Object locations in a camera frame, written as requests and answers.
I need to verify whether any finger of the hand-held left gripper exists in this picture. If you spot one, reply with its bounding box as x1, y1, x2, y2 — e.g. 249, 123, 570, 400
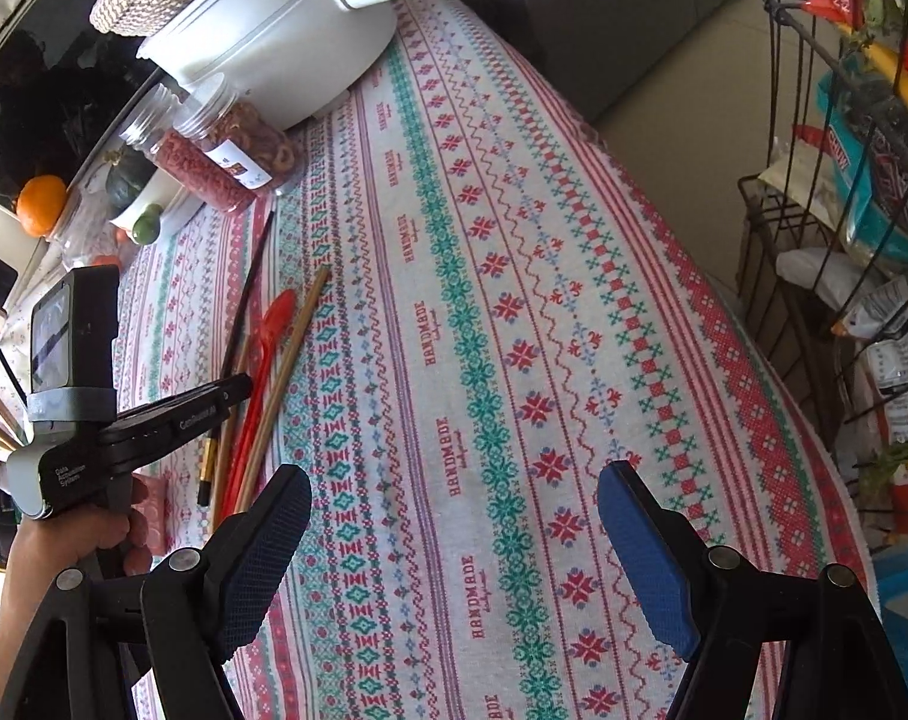
120, 411, 234, 467
120, 373, 254, 437

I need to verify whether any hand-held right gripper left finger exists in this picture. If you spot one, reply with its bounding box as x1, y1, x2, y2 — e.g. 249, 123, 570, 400
15, 463, 312, 720

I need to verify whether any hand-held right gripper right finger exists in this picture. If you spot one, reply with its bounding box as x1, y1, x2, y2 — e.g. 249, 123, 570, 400
596, 460, 908, 720

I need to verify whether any brown wooden chopstick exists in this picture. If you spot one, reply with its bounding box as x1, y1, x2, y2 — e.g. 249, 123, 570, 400
210, 337, 251, 533

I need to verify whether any light wooden chopstick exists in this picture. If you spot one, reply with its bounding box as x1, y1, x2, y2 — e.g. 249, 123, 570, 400
233, 266, 326, 515
242, 266, 333, 503

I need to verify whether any black chopstick with gold band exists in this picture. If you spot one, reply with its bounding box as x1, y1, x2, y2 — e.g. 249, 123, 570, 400
197, 210, 276, 507
0, 321, 29, 404

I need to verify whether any pink plastic utensil basket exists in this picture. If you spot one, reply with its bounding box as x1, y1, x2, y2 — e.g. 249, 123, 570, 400
128, 476, 172, 552

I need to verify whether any red plastic spoon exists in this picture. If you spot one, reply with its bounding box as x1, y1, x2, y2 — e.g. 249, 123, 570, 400
221, 289, 297, 518

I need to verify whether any person's left forearm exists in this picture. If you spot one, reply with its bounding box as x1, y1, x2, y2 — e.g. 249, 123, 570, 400
0, 585, 50, 680

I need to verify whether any person's left hand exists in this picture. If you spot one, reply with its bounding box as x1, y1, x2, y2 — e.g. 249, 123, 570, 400
4, 476, 153, 601

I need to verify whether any clear glass jar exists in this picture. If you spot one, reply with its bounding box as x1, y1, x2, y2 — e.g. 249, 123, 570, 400
45, 187, 136, 271

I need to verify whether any large orange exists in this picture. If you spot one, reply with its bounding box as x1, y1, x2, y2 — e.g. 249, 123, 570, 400
17, 175, 69, 237

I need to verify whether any white bowl with green knob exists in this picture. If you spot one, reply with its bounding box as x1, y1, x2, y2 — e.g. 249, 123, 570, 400
109, 165, 204, 245

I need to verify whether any green pumpkin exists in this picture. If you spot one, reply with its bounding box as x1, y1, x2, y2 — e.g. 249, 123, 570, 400
105, 146, 155, 207

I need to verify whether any tall jar of red berries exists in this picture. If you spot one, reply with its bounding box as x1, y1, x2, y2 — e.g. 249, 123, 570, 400
120, 86, 256, 215

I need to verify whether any labelled jar of dried rings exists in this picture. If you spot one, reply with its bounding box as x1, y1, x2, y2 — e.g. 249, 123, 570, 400
176, 73, 303, 192

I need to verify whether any red green patterned tablecloth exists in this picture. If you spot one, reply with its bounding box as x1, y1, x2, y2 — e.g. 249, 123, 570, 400
113, 0, 875, 720

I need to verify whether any white printed packet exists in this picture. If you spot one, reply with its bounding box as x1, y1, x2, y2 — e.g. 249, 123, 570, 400
832, 277, 908, 458

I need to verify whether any white plastic bag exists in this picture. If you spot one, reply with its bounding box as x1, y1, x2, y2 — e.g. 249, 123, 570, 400
776, 247, 871, 293

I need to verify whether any white electric pot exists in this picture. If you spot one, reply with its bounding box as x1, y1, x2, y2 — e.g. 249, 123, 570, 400
137, 0, 594, 128

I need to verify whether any blue snack packet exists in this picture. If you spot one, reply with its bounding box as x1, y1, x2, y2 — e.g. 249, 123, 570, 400
817, 71, 908, 271

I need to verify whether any grey refrigerator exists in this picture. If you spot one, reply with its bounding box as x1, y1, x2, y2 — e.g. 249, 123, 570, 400
454, 0, 785, 121

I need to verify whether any yellow packet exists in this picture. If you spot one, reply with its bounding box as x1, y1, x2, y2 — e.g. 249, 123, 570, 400
836, 22, 908, 117

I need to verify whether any black wire rack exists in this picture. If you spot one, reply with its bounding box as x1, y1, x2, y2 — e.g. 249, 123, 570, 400
735, 0, 908, 481

